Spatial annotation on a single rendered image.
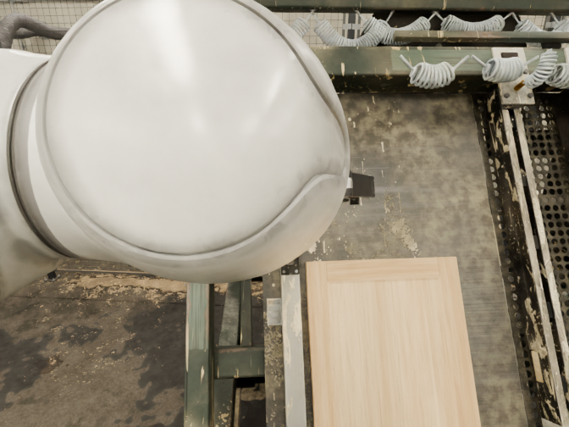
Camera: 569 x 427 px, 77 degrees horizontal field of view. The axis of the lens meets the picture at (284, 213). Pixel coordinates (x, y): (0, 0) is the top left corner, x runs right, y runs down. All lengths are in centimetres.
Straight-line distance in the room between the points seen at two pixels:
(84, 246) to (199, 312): 82
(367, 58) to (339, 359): 86
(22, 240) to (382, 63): 110
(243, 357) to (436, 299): 56
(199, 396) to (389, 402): 49
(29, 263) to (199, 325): 80
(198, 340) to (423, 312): 61
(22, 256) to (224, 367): 91
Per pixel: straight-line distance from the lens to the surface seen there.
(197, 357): 99
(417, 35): 107
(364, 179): 40
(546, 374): 124
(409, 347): 109
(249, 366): 107
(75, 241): 17
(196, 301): 98
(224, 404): 142
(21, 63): 20
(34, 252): 20
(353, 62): 117
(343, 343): 103
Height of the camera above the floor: 184
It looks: 20 degrees down
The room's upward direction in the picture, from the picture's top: straight up
